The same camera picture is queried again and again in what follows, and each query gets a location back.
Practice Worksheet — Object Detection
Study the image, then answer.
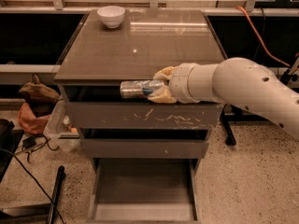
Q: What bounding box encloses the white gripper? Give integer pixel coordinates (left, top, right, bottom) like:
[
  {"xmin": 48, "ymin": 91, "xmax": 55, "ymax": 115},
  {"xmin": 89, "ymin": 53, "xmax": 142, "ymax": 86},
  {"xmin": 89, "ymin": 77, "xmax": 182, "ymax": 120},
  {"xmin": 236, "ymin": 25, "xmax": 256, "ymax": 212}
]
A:
[{"xmin": 148, "ymin": 63, "xmax": 198, "ymax": 104}]

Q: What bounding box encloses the silver blue redbull can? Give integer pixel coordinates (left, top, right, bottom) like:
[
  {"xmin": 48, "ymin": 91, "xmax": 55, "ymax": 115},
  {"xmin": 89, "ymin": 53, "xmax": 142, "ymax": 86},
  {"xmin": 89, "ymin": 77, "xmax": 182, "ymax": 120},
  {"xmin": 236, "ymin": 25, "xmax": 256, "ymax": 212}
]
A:
[{"xmin": 120, "ymin": 80, "xmax": 165, "ymax": 99}]

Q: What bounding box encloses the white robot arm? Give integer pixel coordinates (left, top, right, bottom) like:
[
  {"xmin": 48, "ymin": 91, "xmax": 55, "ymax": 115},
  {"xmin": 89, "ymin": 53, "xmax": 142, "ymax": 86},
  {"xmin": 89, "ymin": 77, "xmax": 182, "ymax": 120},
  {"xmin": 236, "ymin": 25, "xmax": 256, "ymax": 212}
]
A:
[{"xmin": 148, "ymin": 58, "xmax": 299, "ymax": 139}]

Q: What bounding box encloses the grey top drawer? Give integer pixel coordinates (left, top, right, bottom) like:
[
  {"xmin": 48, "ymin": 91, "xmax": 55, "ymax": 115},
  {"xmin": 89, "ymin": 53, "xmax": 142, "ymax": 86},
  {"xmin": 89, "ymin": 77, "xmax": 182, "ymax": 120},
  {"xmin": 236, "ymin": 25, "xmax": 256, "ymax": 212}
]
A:
[{"xmin": 66, "ymin": 102, "xmax": 222, "ymax": 130}]

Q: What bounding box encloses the grey drawer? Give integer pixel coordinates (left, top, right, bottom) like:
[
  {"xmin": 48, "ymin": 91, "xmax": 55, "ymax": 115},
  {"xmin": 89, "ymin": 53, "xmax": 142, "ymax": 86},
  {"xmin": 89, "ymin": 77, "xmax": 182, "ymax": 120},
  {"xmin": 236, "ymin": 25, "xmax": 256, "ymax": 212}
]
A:
[
  {"xmin": 87, "ymin": 159, "xmax": 202, "ymax": 224},
  {"xmin": 80, "ymin": 129, "xmax": 209, "ymax": 159},
  {"xmin": 66, "ymin": 102, "xmax": 222, "ymax": 130}
]

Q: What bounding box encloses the grey drawer cabinet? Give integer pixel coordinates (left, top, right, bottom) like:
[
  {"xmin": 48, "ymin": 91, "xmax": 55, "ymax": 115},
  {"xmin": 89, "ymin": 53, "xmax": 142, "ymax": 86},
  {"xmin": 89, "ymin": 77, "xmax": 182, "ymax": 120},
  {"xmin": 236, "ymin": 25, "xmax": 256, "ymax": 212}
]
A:
[{"xmin": 53, "ymin": 8, "xmax": 235, "ymax": 224}]

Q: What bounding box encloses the grey middle drawer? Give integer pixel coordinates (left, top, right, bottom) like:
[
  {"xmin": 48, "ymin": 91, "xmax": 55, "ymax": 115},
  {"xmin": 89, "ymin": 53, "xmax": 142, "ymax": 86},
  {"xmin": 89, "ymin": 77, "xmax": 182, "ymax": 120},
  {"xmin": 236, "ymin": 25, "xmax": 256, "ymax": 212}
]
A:
[{"xmin": 80, "ymin": 129, "xmax": 209, "ymax": 159}]

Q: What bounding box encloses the grey bottom drawer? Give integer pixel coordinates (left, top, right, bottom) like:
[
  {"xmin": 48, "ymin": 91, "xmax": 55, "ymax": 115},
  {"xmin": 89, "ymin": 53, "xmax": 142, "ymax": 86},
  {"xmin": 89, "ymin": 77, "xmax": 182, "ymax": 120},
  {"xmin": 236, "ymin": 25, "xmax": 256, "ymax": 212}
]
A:
[{"xmin": 87, "ymin": 159, "xmax": 202, "ymax": 224}]

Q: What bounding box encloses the white ceramic bowl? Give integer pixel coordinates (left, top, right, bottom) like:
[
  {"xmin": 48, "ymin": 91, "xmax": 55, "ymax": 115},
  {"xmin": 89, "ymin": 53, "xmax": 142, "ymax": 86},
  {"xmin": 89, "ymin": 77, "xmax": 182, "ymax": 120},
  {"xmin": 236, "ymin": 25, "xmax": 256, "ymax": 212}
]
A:
[{"xmin": 97, "ymin": 6, "xmax": 125, "ymax": 28}]

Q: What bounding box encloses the clear plastic container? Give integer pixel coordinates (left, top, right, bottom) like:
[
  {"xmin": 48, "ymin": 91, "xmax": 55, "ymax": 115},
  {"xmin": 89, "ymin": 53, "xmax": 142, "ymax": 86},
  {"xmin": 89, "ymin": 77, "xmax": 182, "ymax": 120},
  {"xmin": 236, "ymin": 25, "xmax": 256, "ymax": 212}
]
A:
[{"xmin": 43, "ymin": 100, "xmax": 80, "ymax": 152}]

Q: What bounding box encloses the brown cloth bag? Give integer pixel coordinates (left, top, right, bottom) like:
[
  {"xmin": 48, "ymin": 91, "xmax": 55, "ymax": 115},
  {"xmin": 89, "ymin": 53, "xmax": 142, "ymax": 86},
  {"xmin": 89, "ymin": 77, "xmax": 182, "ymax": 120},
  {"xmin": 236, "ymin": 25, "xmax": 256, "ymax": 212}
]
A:
[{"xmin": 19, "ymin": 74, "xmax": 60, "ymax": 104}]

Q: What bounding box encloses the black metal tube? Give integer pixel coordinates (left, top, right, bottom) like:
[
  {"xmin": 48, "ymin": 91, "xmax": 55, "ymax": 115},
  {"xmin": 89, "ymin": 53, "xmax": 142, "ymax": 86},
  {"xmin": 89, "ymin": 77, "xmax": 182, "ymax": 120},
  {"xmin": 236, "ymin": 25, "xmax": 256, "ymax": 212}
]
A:
[{"xmin": 46, "ymin": 166, "xmax": 65, "ymax": 224}]

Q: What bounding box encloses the orange cloth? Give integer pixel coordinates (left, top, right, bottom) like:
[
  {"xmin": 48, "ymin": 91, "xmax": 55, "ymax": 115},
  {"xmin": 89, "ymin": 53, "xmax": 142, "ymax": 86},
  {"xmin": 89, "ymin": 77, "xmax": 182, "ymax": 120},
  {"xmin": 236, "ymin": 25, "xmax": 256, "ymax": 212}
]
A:
[{"xmin": 18, "ymin": 103, "xmax": 50, "ymax": 134}]

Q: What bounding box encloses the black power adapter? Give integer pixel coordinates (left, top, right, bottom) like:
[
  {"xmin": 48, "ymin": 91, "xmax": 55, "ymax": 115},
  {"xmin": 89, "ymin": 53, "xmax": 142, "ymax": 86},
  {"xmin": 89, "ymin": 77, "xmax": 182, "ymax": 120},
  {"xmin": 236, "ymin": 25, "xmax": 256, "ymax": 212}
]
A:
[{"xmin": 22, "ymin": 136, "xmax": 36, "ymax": 148}]

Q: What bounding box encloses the black bin at left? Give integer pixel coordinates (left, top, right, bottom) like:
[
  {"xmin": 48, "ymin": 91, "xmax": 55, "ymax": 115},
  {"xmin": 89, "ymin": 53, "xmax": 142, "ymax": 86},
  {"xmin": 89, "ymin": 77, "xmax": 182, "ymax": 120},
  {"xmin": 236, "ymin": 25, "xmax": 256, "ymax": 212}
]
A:
[{"xmin": 0, "ymin": 119, "xmax": 24, "ymax": 182}]

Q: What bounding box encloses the black table leg frame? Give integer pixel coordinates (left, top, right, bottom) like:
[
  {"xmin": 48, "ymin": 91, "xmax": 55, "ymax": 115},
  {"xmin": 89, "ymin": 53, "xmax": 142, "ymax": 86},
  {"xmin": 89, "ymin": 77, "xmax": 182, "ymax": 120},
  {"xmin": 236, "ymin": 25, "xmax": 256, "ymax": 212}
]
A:
[{"xmin": 220, "ymin": 54, "xmax": 299, "ymax": 147}]

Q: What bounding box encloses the black floor cable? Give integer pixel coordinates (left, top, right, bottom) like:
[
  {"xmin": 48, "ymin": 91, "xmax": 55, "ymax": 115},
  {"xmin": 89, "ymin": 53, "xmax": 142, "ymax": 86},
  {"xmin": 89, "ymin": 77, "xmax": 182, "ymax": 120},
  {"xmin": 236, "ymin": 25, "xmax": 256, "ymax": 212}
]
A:
[{"xmin": 0, "ymin": 147, "xmax": 66, "ymax": 224}]

